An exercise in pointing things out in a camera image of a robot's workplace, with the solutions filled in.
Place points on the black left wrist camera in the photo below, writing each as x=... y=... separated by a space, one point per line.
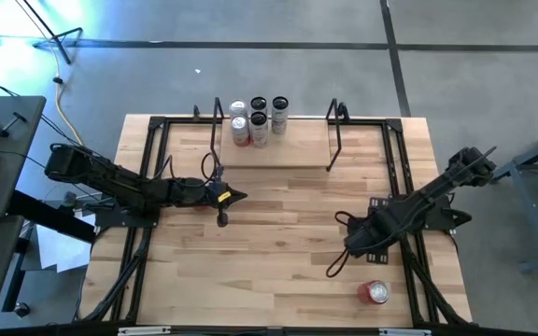
x=212 y=192

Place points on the silver metal bracket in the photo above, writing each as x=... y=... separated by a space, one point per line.
x=404 y=332
x=143 y=331

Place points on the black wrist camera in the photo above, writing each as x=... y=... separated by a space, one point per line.
x=355 y=242
x=212 y=192

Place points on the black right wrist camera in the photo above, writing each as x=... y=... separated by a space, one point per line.
x=355 y=242

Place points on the Celsius Arctic Vibe can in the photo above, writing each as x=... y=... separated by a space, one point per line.
x=279 y=116

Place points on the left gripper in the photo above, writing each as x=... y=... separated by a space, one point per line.
x=222 y=214

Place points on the blue-grey metal cart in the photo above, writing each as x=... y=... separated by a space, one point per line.
x=529 y=210

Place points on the black metal shelf side frame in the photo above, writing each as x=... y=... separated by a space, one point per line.
x=213 y=135
x=338 y=140

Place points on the tall slim white can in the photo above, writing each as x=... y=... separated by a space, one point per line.
x=259 y=103

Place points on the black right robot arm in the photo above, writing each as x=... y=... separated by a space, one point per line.
x=418 y=200

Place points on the yellow tape label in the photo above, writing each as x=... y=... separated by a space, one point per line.
x=224 y=196

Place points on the short silver can red print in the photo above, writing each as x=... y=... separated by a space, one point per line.
x=240 y=125
x=238 y=107

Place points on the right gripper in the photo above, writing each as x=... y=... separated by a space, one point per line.
x=376 y=233

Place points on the tall white can red print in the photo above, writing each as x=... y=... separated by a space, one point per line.
x=259 y=135

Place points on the white paper sheets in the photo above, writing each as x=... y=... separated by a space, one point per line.
x=63 y=254

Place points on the black frame clamp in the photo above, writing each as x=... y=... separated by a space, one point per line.
x=196 y=112
x=344 y=112

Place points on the black desk base frame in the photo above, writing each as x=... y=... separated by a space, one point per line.
x=54 y=219

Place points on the black front rail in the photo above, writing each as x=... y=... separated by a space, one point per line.
x=227 y=332

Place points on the wooden shelf board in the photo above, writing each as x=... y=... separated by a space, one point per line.
x=297 y=149

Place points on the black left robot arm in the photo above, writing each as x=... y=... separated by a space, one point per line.
x=124 y=184

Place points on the black tripod stand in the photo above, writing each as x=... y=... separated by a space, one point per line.
x=47 y=32

